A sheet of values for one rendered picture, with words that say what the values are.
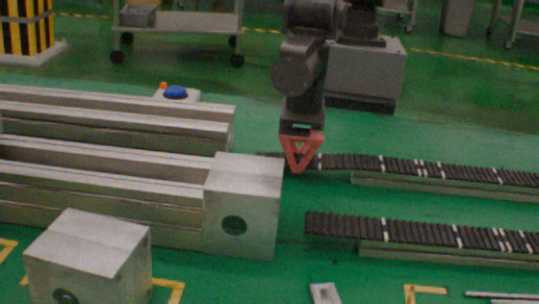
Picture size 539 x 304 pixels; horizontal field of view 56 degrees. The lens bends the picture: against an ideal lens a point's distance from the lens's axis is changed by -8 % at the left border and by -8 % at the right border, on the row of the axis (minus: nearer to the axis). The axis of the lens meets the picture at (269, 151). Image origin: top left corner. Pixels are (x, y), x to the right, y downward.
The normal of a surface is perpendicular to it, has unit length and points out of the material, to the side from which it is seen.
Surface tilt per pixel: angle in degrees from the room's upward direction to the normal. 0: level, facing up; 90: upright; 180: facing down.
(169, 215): 90
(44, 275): 90
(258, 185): 0
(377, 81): 90
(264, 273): 0
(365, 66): 90
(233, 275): 0
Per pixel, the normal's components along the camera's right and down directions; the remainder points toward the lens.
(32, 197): -0.08, 0.44
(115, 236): 0.08, -0.89
